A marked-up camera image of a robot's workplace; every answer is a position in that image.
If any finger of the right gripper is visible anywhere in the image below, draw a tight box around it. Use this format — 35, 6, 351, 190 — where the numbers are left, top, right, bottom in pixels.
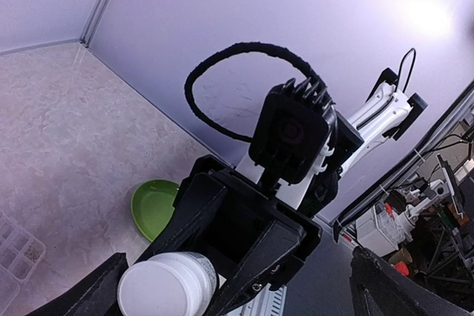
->
207, 220, 306, 315
137, 172, 228, 268

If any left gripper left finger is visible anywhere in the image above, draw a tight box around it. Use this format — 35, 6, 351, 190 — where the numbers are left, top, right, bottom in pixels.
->
29, 252, 129, 316

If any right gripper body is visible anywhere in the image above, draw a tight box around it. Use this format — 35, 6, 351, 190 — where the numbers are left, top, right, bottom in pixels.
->
176, 155, 321, 279

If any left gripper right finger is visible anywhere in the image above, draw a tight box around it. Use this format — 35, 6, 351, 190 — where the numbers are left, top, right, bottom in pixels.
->
350, 247, 470, 316

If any small white pill bottle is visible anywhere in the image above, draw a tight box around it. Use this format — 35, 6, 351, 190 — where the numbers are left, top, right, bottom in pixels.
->
117, 252, 218, 316

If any clear plastic pill organizer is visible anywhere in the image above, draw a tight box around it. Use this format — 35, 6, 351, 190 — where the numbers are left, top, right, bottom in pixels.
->
1, 211, 45, 315

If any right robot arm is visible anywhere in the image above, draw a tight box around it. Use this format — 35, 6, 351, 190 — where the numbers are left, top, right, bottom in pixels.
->
137, 42, 426, 315

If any green plate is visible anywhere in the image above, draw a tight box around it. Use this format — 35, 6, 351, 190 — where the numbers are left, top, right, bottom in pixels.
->
130, 179, 179, 242

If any front aluminium rail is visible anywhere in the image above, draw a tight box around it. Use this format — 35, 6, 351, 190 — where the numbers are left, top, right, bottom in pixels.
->
241, 286, 287, 316

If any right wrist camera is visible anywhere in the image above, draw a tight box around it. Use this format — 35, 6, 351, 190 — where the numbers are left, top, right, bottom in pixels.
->
249, 78, 336, 189

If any right aluminium frame post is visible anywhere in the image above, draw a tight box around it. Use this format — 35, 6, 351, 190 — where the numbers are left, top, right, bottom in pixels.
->
79, 0, 110, 48

